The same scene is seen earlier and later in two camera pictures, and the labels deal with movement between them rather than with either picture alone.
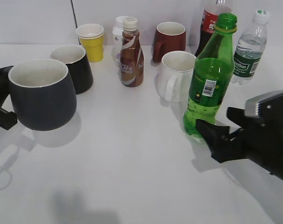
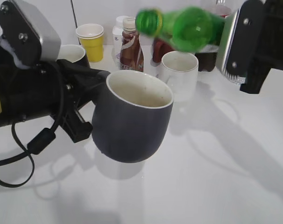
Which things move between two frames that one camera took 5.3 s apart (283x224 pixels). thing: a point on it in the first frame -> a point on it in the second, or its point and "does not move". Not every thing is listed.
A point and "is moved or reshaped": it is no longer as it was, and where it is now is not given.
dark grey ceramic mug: x=42 y=94 is moved or reshaped
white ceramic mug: x=173 y=85 does not move
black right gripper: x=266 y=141 -> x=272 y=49
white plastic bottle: x=117 y=40 does not move
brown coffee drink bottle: x=131 y=70 does not move
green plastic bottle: x=212 y=71 -> x=189 y=29
